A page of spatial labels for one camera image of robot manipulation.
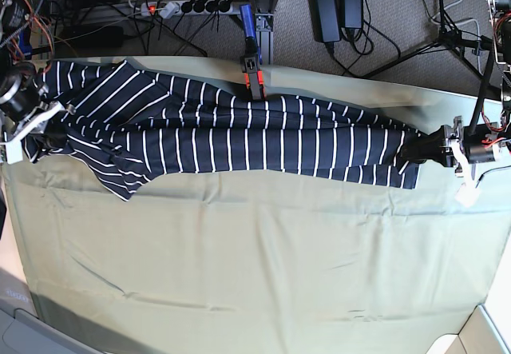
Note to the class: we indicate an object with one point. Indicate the white power strip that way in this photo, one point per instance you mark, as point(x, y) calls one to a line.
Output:
point(174, 8)

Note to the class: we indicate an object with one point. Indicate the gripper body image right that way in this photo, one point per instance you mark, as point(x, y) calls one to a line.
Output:
point(452, 142)

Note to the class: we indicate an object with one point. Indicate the black tripod stand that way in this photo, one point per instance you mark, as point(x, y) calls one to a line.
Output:
point(450, 38)

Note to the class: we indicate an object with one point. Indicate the light green table cloth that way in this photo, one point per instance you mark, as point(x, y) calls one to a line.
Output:
point(253, 262)

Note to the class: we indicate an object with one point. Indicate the white box corner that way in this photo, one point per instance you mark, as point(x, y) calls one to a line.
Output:
point(479, 334)

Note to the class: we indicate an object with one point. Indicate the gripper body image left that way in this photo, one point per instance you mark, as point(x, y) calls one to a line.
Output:
point(40, 115)

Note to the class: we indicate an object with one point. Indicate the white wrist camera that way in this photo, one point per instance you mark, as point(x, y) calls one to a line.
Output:
point(467, 195)
point(11, 152)

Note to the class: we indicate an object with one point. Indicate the aluminium frame post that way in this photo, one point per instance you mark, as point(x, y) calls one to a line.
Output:
point(264, 11)

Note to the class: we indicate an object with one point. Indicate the grey plastic bin corner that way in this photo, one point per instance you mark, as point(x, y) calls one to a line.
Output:
point(25, 334)

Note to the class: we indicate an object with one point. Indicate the black power adapter left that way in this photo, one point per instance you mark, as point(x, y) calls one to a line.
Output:
point(325, 21)

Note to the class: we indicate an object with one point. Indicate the blue orange left clamp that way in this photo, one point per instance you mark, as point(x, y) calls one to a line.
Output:
point(24, 44)

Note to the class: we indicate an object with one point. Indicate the navy white striped T-shirt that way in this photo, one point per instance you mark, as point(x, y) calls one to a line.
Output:
point(131, 126)

